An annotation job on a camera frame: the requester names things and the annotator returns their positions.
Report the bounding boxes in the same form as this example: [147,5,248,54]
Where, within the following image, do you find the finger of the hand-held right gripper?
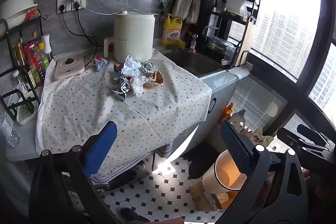
[277,128,328,159]
[297,124,332,145]

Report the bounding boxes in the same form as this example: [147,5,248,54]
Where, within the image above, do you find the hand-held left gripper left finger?
[29,121,118,224]

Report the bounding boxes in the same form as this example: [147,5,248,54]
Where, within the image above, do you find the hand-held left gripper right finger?
[220,120,308,224]

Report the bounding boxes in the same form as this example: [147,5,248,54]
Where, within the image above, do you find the white trash bin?
[202,149,249,194]

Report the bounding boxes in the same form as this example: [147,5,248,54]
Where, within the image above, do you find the small silver foil wrapper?
[113,71,127,83]

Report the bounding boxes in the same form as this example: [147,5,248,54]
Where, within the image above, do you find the brown paper bag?
[143,70,165,89]

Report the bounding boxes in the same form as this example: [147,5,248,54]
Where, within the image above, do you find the person's right hand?
[301,169,336,207]

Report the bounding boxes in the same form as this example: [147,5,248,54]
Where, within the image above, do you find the colourful snack bag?
[246,126,274,146]

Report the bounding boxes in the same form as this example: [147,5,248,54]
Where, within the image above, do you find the floral white tablecloth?
[35,49,213,184]

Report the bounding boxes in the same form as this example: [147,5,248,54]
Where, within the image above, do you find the cardboard piece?
[188,181,232,212]

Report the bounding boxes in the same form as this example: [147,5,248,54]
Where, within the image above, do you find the large silver foil wrapper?
[111,81,132,102]

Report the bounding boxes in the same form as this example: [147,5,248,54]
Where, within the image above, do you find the white counter cabinet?
[168,69,250,162]

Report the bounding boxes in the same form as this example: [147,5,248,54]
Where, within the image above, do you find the crumpled white plastic wrap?
[130,75,150,96]

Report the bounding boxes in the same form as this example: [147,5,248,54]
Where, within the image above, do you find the crumpled blue red wrapper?
[93,57,108,72]

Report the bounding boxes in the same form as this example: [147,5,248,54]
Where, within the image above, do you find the white tray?
[15,96,39,125]

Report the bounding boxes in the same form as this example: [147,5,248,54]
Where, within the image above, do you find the white kettle base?
[54,56,85,81]

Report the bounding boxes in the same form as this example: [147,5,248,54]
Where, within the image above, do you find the crumpled white paper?
[121,55,143,78]

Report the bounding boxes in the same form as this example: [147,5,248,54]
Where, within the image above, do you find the clear plastic water bottle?
[0,111,20,147]

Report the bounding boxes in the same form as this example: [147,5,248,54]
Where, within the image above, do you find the steel sink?
[163,49,226,78]

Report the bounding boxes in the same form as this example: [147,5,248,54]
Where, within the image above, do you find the yellow cap green bottle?
[38,42,50,70]

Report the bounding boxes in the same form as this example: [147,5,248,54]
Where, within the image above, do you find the glass lidded pot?
[206,35,232,53]

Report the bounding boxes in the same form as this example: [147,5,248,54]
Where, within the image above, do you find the red sauce bottle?
[26,42,44,83]

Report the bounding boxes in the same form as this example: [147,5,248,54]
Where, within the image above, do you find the wooden cutting board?
[234,17,257,67]

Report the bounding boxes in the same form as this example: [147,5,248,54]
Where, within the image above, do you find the white air fryer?
[104,11,156,63]

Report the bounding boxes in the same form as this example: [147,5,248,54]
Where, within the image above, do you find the metal faucet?
[190,34,199,54]

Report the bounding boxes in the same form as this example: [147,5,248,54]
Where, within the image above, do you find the white spray bottle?
[40,34,54,62]

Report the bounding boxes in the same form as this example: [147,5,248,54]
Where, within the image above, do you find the amber oil bottle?
[12,37,36,88]

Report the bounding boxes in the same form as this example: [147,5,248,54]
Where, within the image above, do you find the black dish rack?
[204,0,262,69]

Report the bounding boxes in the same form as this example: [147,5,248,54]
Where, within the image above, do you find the yellow detergent bottle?
[161,13,186,50]

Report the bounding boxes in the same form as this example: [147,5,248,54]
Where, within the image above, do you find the white bowl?
[225,0,249,16]

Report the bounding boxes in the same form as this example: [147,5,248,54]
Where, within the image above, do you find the black spice rack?
[0,15,48,125]

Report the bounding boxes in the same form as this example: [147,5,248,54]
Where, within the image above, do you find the hanging plastic bags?
[172,0,201,25]

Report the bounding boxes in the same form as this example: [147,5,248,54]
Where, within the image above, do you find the white basin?
[0,0,39,28]

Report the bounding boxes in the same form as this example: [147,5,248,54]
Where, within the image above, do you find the black window frame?
[248,0,336,136]

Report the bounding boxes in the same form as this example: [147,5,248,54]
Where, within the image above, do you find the black power cable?
[61,5,98,57]

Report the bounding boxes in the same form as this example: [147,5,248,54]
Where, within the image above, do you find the white charger cable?
[74,0,161,16]

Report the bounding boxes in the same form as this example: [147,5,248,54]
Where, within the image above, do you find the wall socket panel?
[57,0,87,14]

